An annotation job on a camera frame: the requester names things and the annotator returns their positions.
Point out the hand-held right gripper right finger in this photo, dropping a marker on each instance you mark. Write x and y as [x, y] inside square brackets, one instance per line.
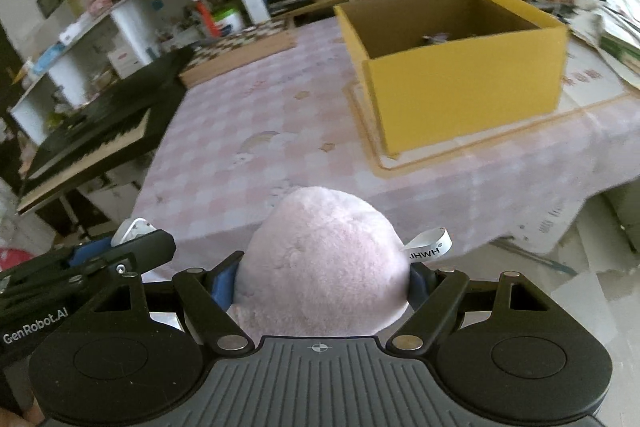
[419, 286]

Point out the pink plush toy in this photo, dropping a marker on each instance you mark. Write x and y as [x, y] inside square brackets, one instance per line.
[320, 257]

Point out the white tub with green lid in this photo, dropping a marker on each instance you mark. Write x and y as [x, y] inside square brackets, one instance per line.
[230, 24]

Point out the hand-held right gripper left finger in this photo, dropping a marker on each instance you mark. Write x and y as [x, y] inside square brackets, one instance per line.
[227, 279]

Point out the yellow cardboard box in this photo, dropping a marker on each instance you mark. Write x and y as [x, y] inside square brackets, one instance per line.
[465, 92]

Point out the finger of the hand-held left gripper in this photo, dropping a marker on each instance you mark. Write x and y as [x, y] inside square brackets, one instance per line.
[90, 253]
[145, 252]

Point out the green book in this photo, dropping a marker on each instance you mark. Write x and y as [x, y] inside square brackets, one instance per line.
[625, 52]

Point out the flat beige cardboard sheet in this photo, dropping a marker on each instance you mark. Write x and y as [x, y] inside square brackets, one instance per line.
[590, 82]

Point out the white paper bag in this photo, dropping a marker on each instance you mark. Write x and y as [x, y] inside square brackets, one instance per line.
[122, 59]

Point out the black electronic keyboard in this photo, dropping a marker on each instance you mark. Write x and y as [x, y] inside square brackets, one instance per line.
[100, 117]

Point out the small grey object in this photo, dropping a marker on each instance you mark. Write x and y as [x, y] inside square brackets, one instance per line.
[435, 39]

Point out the wooden chessboard box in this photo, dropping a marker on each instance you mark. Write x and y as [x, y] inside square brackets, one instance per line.
[240, 47]

